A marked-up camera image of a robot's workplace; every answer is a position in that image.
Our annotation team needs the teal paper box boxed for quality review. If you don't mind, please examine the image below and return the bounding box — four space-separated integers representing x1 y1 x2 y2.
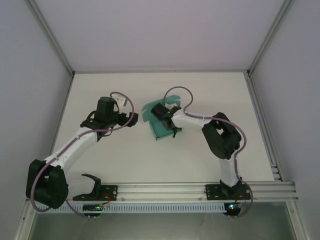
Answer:
141 94 184 142

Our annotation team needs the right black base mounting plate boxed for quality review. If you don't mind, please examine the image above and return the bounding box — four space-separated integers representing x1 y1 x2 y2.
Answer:
204 183 252 201

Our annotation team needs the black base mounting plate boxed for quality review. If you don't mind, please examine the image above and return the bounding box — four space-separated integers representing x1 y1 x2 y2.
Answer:
72 184 119 202
204 183 252 201

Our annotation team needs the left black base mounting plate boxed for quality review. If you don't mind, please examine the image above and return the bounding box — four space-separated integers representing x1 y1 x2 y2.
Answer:
72 184 119 202

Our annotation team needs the left green circuit board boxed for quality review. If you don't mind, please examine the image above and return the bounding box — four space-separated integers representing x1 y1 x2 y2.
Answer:
82 203 111 213

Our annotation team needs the green circuit board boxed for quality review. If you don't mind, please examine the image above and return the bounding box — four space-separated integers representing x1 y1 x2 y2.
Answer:
223 201 247 213
82 203 111 213

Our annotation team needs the right green circuit board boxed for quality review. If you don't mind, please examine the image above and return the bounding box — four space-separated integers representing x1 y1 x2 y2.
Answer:
223 201 247 213

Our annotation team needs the left aluminium table edge rail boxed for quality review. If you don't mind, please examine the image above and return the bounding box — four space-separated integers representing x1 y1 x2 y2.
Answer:
39 72 76 184

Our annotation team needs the aluminium table edge rail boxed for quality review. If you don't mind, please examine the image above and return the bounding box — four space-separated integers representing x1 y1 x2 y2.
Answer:
39 72 76 184
244 72 286 183

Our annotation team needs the aluminium mounting rail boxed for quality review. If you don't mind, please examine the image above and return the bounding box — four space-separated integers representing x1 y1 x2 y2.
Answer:
26 181 300 201

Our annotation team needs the slotted white cable duct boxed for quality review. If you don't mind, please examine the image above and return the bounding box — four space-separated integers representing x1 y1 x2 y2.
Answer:
37 202 226 214

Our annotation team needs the right aluminium table edge rail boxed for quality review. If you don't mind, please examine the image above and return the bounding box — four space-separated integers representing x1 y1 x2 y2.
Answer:
244 72 286 183

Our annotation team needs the left aluminium frame post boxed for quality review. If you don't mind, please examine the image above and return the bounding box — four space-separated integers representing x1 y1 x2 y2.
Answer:
24 0 76 76

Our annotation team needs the aluminium frame post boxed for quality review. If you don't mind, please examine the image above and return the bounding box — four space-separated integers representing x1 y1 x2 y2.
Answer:
246 0 296 76
24 0 76 76

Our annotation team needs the right aluminium frame post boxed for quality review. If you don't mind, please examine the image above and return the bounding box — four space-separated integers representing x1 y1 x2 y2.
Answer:
246 0 296 76

